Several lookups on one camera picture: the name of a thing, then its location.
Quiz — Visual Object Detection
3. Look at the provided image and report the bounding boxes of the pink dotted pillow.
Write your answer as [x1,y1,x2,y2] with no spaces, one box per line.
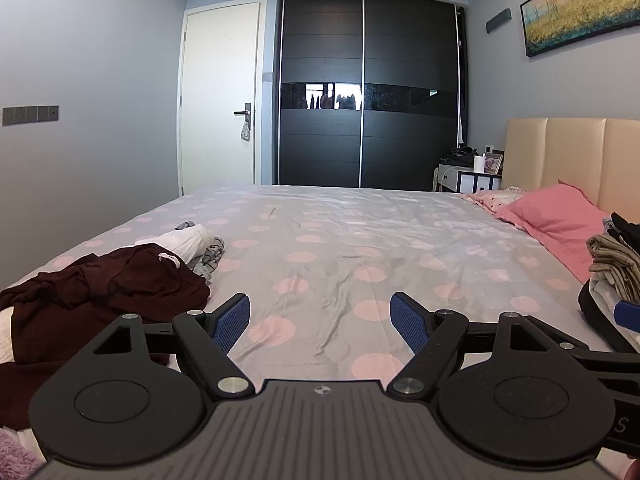
[460,186,526,213]

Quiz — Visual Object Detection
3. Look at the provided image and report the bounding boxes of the white nightstand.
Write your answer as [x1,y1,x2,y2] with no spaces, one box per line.
[432,162,502,193]

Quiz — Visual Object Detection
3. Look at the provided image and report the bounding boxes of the dark wall lamp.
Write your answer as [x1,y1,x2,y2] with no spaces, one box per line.
[486,8,512,34]

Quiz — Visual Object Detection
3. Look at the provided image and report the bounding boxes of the black bag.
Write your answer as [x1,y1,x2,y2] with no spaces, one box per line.
[439,146,478,167]

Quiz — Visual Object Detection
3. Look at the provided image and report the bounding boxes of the dark sliding wardrobe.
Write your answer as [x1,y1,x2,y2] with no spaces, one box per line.
[277,0,468,192]

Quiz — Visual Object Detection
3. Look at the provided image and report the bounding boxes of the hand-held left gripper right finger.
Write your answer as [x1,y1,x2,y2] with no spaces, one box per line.
[387,291,576,401]

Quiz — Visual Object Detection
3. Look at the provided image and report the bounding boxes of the beige padded headboard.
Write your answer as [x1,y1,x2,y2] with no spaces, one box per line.
[501,117,640,216]

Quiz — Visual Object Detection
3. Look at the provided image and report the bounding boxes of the bed with polka dot sheet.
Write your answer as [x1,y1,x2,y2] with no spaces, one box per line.
[0,182,640,480]

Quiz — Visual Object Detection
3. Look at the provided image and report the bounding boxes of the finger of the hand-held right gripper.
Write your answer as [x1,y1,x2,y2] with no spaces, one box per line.
[547,337,640,378]
[614,301,640,334]

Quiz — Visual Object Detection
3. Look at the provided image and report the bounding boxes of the white door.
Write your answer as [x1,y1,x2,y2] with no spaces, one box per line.
[179,2,262,196]

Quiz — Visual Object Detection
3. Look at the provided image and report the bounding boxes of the stack of folded clothes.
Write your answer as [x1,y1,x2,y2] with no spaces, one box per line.
[586,212,640,306]

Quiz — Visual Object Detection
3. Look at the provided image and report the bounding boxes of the grey wall switch panel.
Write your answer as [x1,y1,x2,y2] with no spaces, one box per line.
[1,105,60,127]

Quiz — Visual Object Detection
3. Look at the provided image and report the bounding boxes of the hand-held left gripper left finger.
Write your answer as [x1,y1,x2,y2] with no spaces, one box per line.
[75,294,253,400]

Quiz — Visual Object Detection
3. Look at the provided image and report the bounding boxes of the framed landscape painting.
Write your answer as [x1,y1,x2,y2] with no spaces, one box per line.
[520,0,640,58]

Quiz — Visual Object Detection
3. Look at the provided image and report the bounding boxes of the purple fuzzy jacket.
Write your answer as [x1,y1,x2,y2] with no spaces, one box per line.
[0,430,42,480]

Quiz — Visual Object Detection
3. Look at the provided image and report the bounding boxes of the maroon garment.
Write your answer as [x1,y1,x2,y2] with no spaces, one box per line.
[0,242,211,431]

